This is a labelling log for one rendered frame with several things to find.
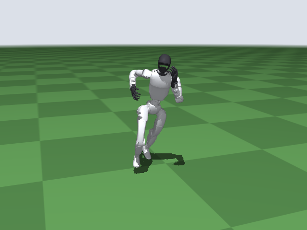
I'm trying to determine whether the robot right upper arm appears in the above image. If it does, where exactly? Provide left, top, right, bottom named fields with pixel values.
left=134, top=69, right=152, bottom=79

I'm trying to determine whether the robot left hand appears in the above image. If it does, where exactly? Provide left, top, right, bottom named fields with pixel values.
left=168, top=66, right=178, bottom=88

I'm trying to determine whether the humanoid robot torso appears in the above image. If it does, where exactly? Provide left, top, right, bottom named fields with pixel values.
left=146, top=69, right=172, bottom=115

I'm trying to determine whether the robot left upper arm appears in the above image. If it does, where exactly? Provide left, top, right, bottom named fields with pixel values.
left=175, top=77, right=182, bottom=103

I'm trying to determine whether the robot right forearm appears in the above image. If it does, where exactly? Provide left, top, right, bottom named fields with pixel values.
left=129, top=70, right=136, bottom=88

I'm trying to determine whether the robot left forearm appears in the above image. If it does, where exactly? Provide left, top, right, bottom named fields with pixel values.
left=170, top=84, right=184, bottom=101

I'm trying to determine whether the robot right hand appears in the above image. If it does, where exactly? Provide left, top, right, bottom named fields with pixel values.
left=130, top=84, right=141, bottom=101

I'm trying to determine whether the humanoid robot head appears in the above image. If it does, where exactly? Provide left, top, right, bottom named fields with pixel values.
left=156, top=54, right=171, bottom=76

